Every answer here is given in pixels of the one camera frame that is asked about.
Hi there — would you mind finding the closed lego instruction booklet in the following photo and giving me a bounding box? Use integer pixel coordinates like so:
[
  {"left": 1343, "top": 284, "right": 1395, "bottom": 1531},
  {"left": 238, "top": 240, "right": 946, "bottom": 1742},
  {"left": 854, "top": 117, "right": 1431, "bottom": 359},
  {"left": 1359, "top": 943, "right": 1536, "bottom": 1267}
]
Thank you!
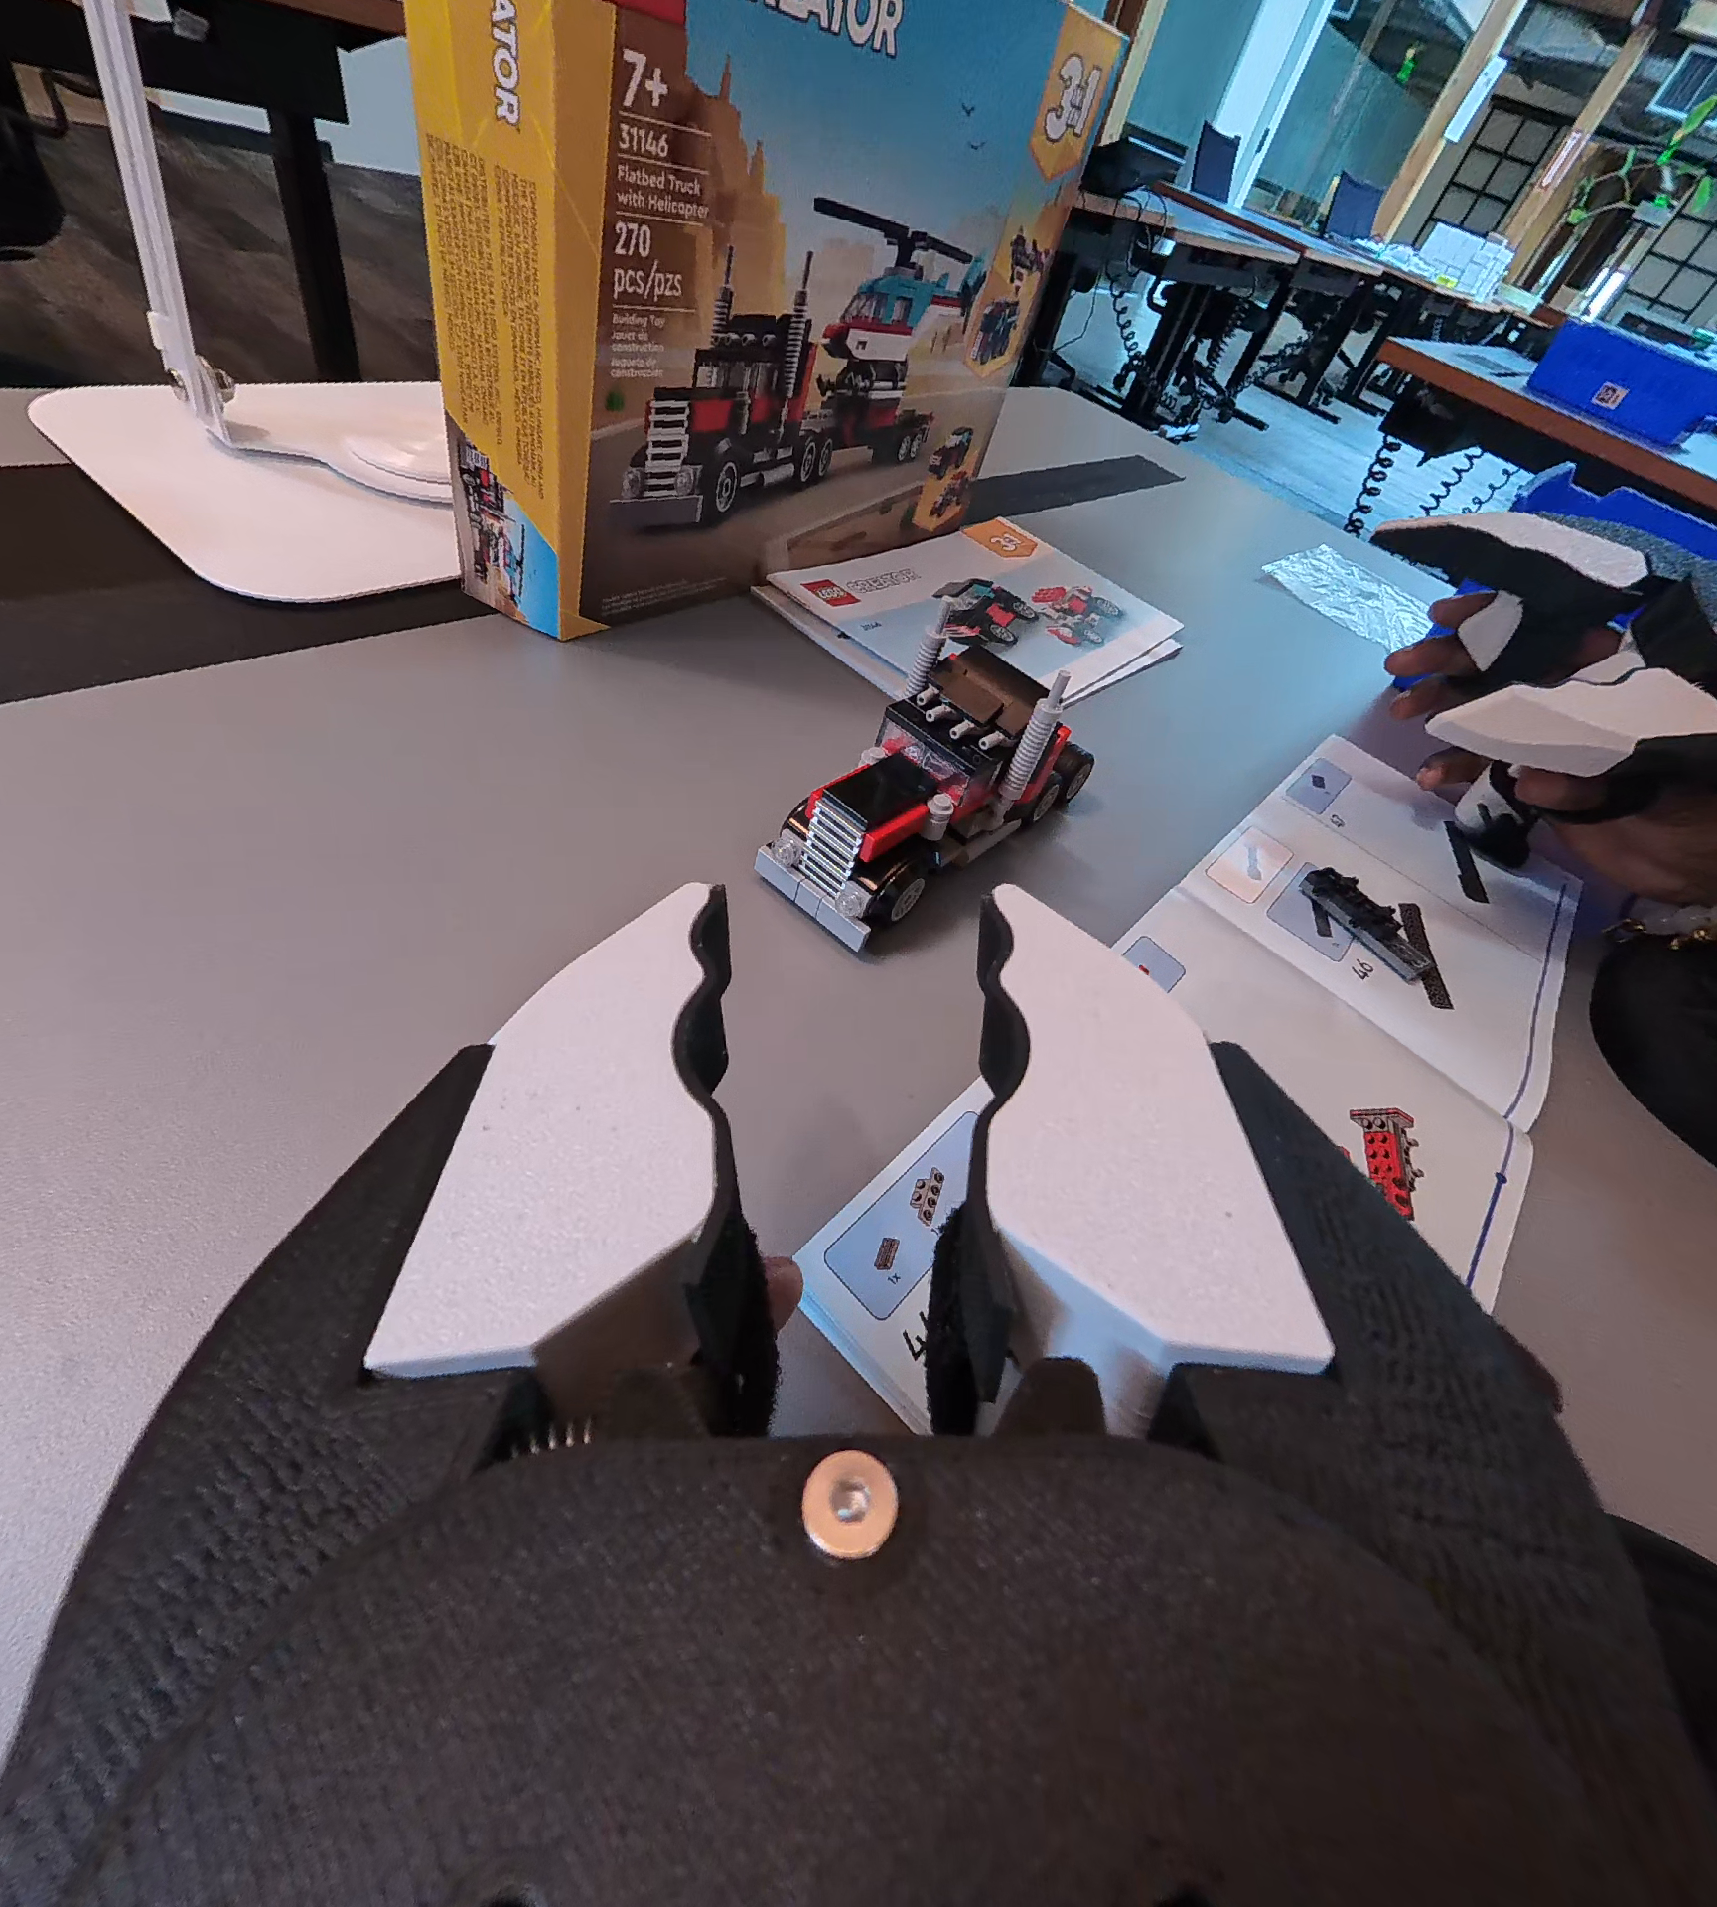
[{"left": 755, "top": 522, "right": 1182, "bottom": 709}]

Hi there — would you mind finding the black tape strip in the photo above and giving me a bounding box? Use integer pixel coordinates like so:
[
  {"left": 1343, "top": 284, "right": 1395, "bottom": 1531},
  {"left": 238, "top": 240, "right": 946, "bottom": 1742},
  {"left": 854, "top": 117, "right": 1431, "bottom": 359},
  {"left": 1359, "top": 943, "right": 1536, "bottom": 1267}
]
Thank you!
[{"left": 0, "top": 453, "right": 1182, "bottom": 723}]

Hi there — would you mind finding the open lego instruction booklet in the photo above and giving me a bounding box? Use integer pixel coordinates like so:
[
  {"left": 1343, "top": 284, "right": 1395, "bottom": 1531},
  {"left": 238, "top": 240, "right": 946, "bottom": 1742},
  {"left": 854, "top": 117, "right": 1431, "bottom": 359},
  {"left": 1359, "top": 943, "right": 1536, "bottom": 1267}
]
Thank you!
[{"left": 793, "top": 731, "right": 1582, "bottom": 1432}]

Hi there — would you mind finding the red black lego vehicle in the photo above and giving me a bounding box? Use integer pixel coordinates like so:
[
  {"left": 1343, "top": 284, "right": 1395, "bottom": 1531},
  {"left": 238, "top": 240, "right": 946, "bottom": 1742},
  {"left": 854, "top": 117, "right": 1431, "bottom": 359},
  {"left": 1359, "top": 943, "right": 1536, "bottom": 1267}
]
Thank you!
[{"left": 755, "top": 641, "right": 1099, "bottom": 949}]

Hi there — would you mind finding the long dark office desk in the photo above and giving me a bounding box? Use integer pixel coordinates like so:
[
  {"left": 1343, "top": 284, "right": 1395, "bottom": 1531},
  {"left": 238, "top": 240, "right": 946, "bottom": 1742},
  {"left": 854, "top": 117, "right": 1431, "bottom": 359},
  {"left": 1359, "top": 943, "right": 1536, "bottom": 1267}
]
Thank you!
[{"left": 1053, "top": 185, "right": 1397, "bottom": 435}]

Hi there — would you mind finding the small blue plastic bin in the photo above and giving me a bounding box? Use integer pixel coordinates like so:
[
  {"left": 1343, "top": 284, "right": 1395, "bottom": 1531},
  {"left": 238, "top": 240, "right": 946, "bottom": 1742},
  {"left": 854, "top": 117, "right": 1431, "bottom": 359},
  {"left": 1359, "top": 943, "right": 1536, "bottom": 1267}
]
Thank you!
[{"left": 1530, "top": 320, "right": 1717, "bottom": 449}]

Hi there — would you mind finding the person's right hand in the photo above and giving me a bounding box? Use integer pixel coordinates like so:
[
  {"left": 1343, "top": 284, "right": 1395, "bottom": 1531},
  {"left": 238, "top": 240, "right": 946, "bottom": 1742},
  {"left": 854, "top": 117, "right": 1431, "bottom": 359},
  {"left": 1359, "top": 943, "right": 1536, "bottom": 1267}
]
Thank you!
[{"left": 1387, "top": 590, "right": 1717, "bottom": 912}]

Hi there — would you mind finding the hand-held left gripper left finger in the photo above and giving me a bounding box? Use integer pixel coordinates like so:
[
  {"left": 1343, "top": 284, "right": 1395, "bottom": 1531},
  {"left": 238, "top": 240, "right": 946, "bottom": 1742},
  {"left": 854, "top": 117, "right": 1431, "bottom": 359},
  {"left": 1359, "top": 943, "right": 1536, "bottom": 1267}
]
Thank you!
[{"left": 367, "top": 886, "right": 779, "bottom": 1438}]

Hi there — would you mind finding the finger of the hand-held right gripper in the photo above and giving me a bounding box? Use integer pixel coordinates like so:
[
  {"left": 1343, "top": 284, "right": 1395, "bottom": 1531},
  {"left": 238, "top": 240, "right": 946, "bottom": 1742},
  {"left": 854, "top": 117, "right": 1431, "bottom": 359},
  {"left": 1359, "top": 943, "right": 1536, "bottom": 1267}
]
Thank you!
[
  {"left": 1381, "top": 512, "right": 1655, "bottom": 687},
  {"left": 1425, "top": 661, "right": 1717, "bottom": 782}
]

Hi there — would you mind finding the white lamp base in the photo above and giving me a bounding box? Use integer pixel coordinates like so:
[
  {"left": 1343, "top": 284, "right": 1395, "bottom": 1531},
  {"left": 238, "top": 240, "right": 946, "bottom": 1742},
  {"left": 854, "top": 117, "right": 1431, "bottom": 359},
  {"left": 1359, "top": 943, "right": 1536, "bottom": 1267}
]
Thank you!
[{"left": 30, "top": 0, "right": 473, "bottom": 604}]

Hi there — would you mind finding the wooden office desk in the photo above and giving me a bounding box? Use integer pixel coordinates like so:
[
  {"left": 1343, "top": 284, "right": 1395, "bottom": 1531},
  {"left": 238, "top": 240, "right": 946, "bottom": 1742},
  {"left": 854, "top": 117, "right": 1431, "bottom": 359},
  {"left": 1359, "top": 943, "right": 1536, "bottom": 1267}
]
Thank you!
[{"left": 1381, "top": 338, "right": 1717, "bottom": 554}]

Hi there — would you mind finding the green potted plant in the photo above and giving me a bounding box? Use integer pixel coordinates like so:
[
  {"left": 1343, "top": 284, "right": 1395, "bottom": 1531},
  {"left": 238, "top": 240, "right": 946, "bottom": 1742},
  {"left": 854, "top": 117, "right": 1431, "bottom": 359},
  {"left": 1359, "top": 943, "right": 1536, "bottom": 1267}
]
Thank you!
[{"left": 1574, "top": 75, "right": 1717, "bottom": 300}]

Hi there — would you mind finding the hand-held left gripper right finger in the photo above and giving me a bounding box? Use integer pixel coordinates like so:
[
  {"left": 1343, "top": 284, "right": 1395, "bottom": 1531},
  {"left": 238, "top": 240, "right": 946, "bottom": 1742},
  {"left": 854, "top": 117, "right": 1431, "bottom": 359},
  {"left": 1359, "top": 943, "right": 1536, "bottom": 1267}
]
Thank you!
[{"left": 934, "top": 886, "right": 1337, "bottom": 1432}]

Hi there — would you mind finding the dark lego plate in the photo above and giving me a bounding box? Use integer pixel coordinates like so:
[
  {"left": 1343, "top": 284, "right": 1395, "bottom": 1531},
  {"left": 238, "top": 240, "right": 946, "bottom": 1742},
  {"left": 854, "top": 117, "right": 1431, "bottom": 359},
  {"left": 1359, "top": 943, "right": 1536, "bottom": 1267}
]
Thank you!
[{"left": 1299, "top": 864, "right": 1456, "bottom": 1009}]

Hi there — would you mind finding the clear plastic bag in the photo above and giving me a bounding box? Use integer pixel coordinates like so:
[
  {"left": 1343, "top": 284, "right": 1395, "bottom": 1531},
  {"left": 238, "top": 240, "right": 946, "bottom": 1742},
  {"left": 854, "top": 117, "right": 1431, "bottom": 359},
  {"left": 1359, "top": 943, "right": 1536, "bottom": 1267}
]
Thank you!
[{"left": 1268, "top": 542, "right": 1456, "bottom": 651}]

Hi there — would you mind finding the large blue plastic bin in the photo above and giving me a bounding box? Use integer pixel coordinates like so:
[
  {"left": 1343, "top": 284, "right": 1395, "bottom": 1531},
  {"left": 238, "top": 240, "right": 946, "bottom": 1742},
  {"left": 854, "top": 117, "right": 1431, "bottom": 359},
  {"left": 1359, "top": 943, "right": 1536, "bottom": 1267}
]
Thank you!
[{"left": 1514, "top": 463, "right": 1717, "bottom": 598}]

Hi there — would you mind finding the lego set box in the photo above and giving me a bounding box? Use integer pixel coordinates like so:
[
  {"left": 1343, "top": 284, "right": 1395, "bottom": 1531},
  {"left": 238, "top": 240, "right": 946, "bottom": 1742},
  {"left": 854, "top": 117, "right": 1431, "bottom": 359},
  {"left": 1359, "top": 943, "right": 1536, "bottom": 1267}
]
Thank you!
[{"left": 405, "top": 0, "right": 1129, "bottom": 643}]

